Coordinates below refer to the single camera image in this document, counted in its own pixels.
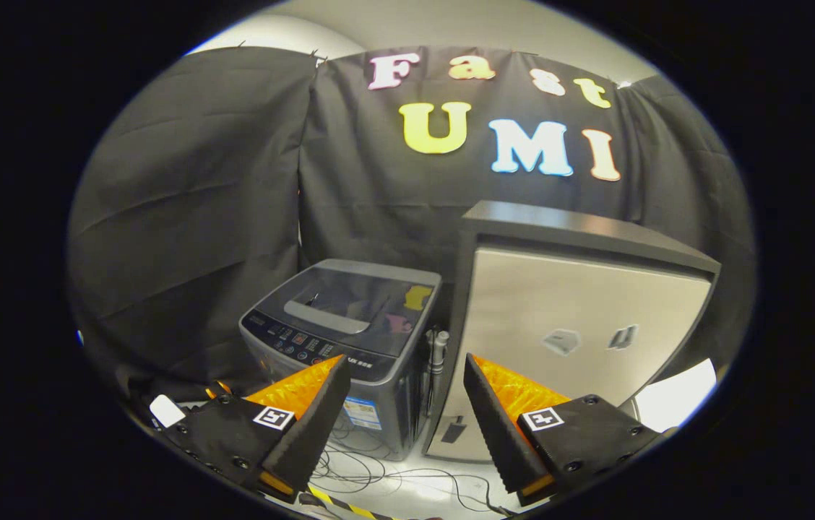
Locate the grey washing machine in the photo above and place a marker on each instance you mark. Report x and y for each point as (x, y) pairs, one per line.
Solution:
(393, 404)

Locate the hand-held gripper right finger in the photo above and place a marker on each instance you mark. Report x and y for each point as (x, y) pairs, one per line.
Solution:
(494, 426)

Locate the small white card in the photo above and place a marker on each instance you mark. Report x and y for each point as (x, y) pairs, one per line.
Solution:
(165, 412)

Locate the black backdrop cloth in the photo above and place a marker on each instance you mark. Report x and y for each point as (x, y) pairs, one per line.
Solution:
(183, 217)

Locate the beige cabinet with dark frame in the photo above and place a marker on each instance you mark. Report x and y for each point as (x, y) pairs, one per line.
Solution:
(559, 289)

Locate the yellow black striped tape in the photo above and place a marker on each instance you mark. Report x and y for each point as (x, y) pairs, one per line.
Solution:
(339, 503)

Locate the dark washing machine lid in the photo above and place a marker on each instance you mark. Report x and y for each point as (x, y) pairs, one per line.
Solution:
(350, 303)

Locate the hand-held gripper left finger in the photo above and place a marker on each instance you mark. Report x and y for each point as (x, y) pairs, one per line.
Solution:
(321, 419)

